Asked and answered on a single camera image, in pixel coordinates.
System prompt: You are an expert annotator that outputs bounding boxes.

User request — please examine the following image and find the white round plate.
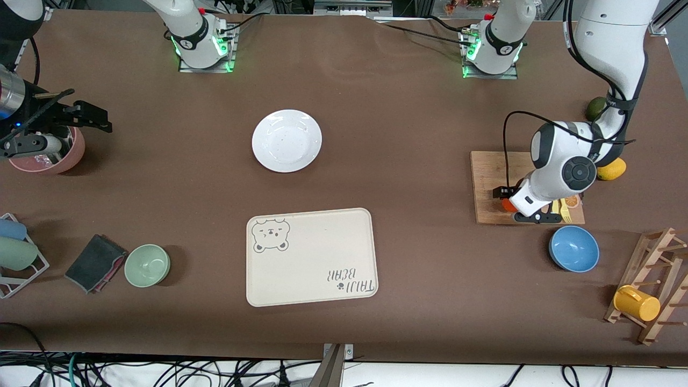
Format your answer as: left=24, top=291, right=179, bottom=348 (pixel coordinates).
left=252, top=109, right=323, bottom=174

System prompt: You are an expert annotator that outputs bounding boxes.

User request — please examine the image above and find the wooden cutting board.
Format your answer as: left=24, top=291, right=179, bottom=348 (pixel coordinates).
left=470, top=151, right=586, bottom=225

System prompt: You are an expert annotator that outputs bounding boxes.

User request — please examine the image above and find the metal scoop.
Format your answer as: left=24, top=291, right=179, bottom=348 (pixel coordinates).
left=32, top=129, right=74, bottom=164

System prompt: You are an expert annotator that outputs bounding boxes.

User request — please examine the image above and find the pink bowl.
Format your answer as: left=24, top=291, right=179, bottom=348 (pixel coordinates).
left=10, top=126, right=86, bottom=175

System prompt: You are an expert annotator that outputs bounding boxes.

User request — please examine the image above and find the blue bowl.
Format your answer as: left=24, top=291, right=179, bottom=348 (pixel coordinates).
left=548, top=225, right=600, bottom=274

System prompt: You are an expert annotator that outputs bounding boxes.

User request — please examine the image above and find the yellow lemon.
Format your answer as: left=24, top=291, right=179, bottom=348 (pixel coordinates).
left=597, top=157, right=627, bottom=181

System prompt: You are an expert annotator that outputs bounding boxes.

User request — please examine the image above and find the green avocado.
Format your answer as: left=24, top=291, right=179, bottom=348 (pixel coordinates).
left=585, top=97, right=609, bottom=123

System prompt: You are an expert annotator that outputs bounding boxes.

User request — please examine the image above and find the blue cup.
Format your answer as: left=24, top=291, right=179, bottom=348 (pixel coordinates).
left=0, top=218, right=27, bottom=241

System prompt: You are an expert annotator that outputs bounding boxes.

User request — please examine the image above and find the dark grey folded cloth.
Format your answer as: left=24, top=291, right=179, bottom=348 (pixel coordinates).
left=64, top=234, right=128, bottom=294

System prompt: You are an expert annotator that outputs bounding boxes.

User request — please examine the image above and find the pale green cup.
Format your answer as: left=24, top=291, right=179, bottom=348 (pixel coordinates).
left=0, top=236, right=39, bottom=271

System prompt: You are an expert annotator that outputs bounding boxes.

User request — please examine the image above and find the pale green bowl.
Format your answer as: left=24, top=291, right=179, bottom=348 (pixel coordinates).
left=124, top=244, right=171, bottom=289

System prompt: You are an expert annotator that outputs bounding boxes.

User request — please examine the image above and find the wooden mug rack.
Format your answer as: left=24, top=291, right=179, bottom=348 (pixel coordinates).
left=604, top=227, right=688, bottom=346

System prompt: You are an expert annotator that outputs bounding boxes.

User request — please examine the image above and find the yellow mug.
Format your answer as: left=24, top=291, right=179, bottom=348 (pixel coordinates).
left=613, top=285, right=661, bottom=323

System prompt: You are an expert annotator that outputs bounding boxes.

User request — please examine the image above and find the cream bear print tray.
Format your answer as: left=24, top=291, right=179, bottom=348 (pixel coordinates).
left=246, top=207, right=379, bottom=307

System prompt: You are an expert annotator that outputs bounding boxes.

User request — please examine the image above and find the grey metal equipment box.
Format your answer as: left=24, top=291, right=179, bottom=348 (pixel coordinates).
left=313, top=0, right=393, bottom=17

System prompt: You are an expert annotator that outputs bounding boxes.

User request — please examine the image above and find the aluminium frame rail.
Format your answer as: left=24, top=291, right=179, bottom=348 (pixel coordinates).
left=16, top=5, right=54, bottom=73

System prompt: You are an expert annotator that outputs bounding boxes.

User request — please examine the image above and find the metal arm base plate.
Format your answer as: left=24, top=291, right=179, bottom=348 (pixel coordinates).
left=178, top=24, right=238, bottom=73
left=461, top=30, right=519, bottom=80

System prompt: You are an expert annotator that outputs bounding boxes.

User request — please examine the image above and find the white wire cup rack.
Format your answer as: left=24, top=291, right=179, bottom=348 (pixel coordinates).
left=0, top=213, right=50, bottom=299

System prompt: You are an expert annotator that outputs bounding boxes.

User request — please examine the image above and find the black arm base cable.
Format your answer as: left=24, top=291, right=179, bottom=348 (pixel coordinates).
left=371, top=16, right=474, bottom=46
left=218, top=13, right=264, bottom=41

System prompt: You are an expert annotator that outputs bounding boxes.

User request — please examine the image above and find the aluminium frame corner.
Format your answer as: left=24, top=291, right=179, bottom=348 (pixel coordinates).
left=648, top=0, right=688, bottom=37

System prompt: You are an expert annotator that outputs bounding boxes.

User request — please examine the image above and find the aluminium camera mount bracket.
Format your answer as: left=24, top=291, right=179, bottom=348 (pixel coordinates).
left=309, top=343, right=355, bottom=387

